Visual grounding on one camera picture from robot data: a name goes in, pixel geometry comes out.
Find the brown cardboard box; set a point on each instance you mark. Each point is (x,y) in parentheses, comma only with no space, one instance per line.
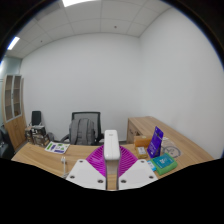
(29,135)

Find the orange box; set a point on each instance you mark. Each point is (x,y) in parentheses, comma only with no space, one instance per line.
(142,141)

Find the green and purple leaflet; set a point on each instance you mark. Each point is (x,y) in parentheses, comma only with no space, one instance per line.
(57,147)

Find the purple standing card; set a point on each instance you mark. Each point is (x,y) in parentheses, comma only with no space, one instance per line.
(155,141)

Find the small blue box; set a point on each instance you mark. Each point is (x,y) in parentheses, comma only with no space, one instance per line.
(151,165)

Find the clear plastic bag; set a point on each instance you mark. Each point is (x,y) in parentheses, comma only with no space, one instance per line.
(171,148)

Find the black mesh office chair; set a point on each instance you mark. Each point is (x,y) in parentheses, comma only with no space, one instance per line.
(86,115)

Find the white charger block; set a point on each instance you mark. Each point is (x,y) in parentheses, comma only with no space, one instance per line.
(111,146)

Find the small beige box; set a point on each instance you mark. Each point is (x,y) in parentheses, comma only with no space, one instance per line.
(141,152)

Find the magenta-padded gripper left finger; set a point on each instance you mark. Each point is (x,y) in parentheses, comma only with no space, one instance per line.
(88,171)

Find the grey backpack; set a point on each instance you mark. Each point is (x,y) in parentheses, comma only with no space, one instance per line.
(81,131)

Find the black leather armchair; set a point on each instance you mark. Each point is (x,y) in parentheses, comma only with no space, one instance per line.
(6,145)

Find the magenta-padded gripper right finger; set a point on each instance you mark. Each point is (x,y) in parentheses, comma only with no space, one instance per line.
(135,173)

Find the wooden glass-door cabinet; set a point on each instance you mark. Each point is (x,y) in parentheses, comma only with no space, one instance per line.
(16,130)

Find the green flat box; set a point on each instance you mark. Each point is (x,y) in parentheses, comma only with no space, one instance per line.
(164,163)

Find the dark printed box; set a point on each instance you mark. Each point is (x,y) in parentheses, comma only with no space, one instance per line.
(41,136)

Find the rectangular ceiling light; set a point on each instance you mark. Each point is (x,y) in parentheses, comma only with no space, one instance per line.
(78,2)
(13,43)

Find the black visitor chair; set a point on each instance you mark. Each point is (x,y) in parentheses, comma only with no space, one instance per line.
(36,118)

